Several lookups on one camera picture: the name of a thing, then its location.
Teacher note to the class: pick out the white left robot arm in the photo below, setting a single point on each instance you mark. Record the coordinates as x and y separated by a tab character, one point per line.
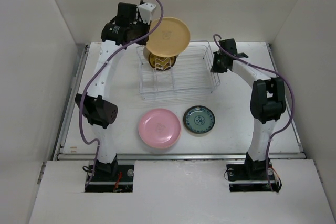
93	102

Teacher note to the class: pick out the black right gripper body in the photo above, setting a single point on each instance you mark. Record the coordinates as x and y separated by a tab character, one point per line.
218	66

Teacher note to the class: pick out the large beige plate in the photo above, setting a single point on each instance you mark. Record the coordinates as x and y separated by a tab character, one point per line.
146	53

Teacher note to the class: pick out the clear wire dish rack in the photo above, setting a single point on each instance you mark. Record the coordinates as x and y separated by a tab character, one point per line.
190	78

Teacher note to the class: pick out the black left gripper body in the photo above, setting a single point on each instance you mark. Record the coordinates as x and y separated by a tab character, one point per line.
140	29

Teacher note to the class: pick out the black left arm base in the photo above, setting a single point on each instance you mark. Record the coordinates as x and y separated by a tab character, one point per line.
109	177

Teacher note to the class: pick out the pink plate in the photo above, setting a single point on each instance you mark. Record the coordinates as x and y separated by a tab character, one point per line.
157	121

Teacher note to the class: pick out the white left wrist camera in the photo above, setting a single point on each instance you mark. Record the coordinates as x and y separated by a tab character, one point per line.
146	11

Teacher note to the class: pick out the aluminium table rail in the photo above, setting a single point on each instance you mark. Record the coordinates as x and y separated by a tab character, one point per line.
72	86

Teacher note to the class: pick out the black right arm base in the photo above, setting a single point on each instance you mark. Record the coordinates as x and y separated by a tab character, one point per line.
252	176

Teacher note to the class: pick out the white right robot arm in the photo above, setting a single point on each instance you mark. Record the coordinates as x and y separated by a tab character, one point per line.
267	104

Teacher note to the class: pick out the dark green plate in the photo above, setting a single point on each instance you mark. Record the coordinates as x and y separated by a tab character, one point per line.
199	119

